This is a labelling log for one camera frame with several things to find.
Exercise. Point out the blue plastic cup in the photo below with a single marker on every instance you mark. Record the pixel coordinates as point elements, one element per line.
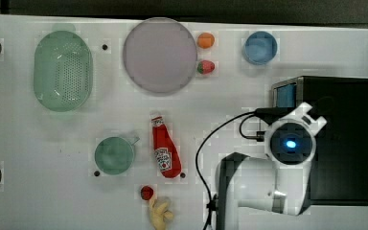
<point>260,48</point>

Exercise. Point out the green perforated colander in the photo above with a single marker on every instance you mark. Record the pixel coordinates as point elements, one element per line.
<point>63,69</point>

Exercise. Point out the red green toy strawberry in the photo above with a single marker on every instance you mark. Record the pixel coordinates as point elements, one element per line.
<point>205,67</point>

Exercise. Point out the yellow plush toy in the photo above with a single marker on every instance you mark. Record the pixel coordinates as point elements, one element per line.
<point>159,213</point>

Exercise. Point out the orange toy fruit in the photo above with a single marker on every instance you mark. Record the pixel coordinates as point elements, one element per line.
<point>205,40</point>

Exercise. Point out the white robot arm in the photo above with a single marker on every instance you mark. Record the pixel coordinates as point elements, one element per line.
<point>277,183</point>

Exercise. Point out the small red toy fruit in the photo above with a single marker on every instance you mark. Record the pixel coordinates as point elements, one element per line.
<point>146,192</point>

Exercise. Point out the green measuring cup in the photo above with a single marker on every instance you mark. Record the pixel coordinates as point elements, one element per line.
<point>115,155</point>

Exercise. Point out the red ketchup bottle toy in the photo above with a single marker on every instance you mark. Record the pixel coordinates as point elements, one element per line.
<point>164,149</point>

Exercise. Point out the black toaster oven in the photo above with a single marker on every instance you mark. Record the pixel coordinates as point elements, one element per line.
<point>339,174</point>

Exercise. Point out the lilac round plate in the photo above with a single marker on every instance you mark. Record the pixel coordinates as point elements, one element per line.
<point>160,55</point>

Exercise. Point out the blue glass oven door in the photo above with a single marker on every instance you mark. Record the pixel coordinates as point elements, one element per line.
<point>285,96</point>

